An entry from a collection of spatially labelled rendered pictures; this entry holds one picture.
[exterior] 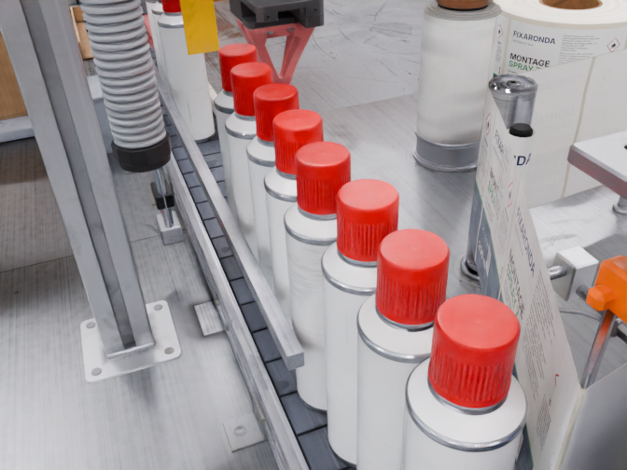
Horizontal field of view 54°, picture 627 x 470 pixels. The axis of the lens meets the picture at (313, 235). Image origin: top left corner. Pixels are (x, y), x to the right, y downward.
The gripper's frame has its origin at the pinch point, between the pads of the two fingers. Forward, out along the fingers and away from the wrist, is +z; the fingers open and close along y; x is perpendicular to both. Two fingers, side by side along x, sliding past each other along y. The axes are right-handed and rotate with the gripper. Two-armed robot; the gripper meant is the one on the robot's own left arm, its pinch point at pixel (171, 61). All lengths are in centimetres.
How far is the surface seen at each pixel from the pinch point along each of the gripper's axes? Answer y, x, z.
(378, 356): -3, -66, 41
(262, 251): -3, -45, 34
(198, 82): 0.5, -16.5, 9.6
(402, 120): 27.3, -15.3, 20.3
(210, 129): 1.1, -11.8, 14.7
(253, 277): -5, -48, 36
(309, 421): -4, -49, 47
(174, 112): -4.2, -22.4, 14.5
